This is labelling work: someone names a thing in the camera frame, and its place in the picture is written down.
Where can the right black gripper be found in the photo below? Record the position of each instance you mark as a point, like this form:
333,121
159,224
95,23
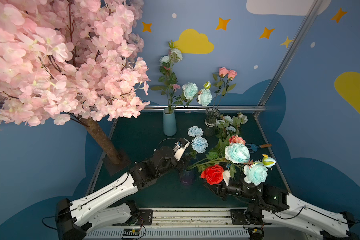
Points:
219,188

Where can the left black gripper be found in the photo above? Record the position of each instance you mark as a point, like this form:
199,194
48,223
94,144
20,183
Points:
183,159

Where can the purple ribbed glass vase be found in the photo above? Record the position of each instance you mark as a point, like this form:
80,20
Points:
187,176

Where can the blue flower bunch purple vase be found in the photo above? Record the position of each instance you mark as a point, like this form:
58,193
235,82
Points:
236,157

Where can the clear ribbed glass vase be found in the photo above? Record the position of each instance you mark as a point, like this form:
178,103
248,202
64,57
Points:
212,115

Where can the blue rose stem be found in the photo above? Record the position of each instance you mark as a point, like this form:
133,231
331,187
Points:
190,91
236,123

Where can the pink rose stem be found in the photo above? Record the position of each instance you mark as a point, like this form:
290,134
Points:
222,84

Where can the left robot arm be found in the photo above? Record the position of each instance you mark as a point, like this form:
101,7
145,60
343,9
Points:
75,219

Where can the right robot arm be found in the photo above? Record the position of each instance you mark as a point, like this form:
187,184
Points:
268,205

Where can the light blue ceramic vase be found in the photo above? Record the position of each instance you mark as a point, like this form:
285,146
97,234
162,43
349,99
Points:
169,122

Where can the red and coral rose stem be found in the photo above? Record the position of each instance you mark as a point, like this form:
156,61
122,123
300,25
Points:
214,174

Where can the pink cherry blossom tree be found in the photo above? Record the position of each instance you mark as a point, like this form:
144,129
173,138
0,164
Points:
71,61

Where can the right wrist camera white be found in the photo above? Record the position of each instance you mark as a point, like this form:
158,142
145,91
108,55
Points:
226,176

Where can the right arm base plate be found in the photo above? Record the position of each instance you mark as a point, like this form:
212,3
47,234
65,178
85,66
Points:
239,217

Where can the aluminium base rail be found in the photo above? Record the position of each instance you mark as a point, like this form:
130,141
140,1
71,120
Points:
178,224

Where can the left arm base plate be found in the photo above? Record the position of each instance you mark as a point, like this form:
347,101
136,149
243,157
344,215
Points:
141,217

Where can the aluminium frame back bar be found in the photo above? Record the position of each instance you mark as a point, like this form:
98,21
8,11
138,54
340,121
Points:
201,108

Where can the aluminium frame corner post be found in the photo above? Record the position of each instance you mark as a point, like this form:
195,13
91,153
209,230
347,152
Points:
292,50

